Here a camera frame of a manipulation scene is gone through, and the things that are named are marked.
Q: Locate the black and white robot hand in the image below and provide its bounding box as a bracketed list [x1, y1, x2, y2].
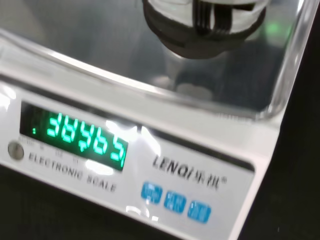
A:
[141, 0, 266, 52]

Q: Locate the white electronic balance steel pan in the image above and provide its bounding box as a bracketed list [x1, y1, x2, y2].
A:
[0, 0, 313, 240]

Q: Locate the black bench cloth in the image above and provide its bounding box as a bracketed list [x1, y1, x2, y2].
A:
[0, 0, 320, 240]

